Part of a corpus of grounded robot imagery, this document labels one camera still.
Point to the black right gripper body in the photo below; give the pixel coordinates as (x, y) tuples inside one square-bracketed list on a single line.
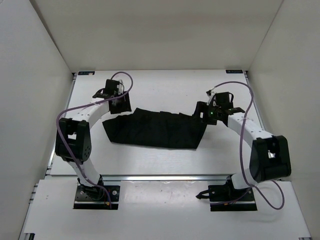
[(213, 114)]

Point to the black pleated skirt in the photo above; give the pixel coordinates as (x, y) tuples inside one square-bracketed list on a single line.
[(156, 129)]

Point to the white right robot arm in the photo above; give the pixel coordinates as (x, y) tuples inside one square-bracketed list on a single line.
[(269, 158)]

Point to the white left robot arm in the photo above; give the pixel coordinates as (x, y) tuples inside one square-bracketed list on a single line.
[(73, 138)]

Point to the left blue table label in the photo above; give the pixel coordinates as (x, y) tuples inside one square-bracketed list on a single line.
[(85, 73)]

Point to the blue table label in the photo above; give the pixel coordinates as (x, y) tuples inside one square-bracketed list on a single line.
[(85, 73), (234, 71)]

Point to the right blue table label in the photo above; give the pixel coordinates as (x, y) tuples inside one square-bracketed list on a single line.
[(234, 71)]

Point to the aluminium table front rail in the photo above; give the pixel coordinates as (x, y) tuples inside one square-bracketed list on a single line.
[(166, 178)]

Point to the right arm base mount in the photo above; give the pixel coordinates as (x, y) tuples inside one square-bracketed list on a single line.
[(225, 198)]

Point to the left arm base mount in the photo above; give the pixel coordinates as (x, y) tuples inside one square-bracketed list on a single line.
[(95, 198)]

